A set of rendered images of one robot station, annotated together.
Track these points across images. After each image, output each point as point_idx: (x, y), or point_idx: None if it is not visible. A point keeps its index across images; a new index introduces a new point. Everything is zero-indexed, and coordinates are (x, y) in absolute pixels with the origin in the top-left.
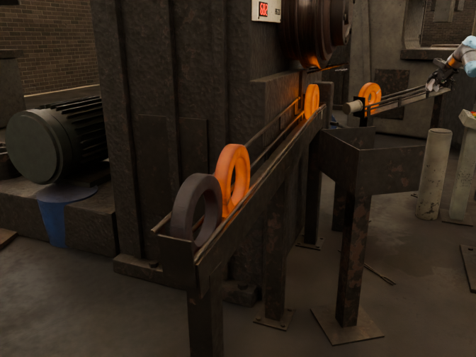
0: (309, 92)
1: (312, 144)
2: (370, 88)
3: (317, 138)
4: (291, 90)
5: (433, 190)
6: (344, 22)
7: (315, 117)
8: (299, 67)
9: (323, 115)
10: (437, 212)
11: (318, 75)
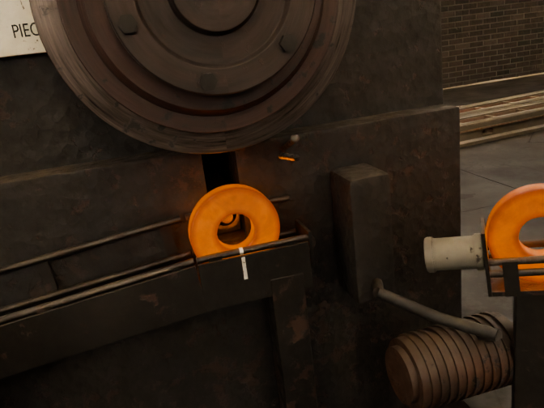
0: (195, 208)
1: (270, 329)
2: (523, 204)
3: (272, 320)
4: (138, 200)
5: None
6: (194, 30)
7: (162, 279)
8: (291, 129)
9: (267, 269)
10: None
11: (417, 142)
